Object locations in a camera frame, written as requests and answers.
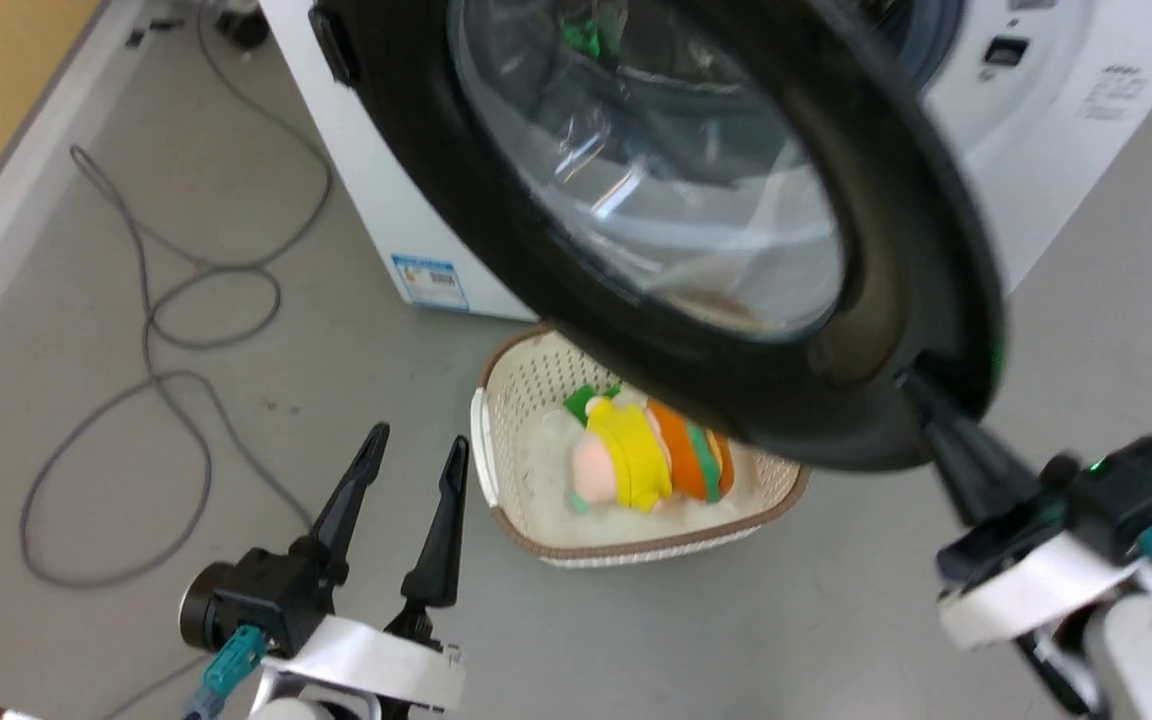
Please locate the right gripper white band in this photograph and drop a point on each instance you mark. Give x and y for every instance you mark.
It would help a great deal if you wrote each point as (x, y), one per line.
(1026, 590)

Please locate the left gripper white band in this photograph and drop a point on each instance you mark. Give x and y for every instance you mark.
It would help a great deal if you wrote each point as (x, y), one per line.
(376, 660)

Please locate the black round washing machine door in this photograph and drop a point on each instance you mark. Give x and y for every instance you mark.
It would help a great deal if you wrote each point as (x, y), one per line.
(901, 250)

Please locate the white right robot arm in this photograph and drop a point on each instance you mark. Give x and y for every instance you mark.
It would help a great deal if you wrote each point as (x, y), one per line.
(1151, 660)

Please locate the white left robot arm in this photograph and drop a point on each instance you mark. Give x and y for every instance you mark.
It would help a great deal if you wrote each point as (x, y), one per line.
(286, 711)

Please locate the white washing machine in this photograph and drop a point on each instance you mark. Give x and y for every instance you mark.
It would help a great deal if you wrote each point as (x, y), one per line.
(1046, 200)

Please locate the white woven laundry basket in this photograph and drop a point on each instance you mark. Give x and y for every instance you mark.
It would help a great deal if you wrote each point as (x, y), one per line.
(526, 390)

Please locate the blue energy label sticker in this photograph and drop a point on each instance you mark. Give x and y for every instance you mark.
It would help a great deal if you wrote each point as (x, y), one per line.
(430, 283)

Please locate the yellow orange plush doll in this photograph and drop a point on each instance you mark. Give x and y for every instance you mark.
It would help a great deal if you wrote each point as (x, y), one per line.
(636, 455)

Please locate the black floor object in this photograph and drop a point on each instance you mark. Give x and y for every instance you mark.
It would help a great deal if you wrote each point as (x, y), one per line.
(241, 28)

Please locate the green garment in drum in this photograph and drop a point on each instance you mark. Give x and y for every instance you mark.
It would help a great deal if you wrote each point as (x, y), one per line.
(584, 38)

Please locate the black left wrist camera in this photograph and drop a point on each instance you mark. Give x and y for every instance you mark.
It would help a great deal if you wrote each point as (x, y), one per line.
(261, 595)

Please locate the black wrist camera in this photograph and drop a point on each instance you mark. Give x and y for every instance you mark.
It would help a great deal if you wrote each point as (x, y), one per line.
(261, 595)
(1136, 490)

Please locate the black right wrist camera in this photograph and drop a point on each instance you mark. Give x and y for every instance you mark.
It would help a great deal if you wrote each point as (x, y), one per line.
(1136, 490)

